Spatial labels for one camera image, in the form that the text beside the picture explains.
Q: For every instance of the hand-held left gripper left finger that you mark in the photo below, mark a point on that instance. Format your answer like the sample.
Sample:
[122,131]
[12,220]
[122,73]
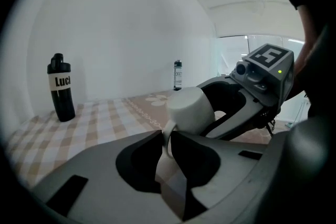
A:
[99,165]

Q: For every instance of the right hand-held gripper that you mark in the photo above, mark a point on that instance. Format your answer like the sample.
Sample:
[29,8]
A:
[270,81]

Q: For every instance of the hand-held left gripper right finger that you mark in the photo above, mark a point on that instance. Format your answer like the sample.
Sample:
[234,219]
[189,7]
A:
[225,165]

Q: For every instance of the white mug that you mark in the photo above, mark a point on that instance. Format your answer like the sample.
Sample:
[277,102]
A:
[191,110]

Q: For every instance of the person's right forearm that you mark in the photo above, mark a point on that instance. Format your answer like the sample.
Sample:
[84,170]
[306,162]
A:
[305,60]

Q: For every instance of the checked beige flower tablecloth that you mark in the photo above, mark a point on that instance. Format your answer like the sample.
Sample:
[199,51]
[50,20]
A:
[78,133]

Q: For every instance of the clear bottle with dark lid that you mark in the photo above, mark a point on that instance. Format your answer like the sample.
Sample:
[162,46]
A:
[178,77]

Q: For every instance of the black bottle with white band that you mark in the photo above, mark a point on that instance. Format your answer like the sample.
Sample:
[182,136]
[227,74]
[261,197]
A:
[61,99]

